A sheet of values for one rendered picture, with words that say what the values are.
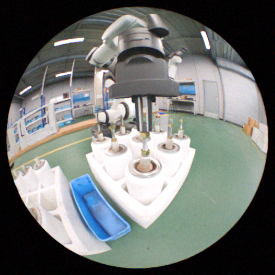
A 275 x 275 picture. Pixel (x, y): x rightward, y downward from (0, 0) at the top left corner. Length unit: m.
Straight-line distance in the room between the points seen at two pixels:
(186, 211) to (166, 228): 0.11
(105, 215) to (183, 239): 0.33
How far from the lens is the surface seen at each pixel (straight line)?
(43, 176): 0.38
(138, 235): 0.38
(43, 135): 2.32
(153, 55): 0.16
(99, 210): 0.43
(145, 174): 0.18
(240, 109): 5.72
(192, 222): 0.43
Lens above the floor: 0.38
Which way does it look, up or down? 21 degrees down
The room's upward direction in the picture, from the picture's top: 3 degrees counter-clockwise
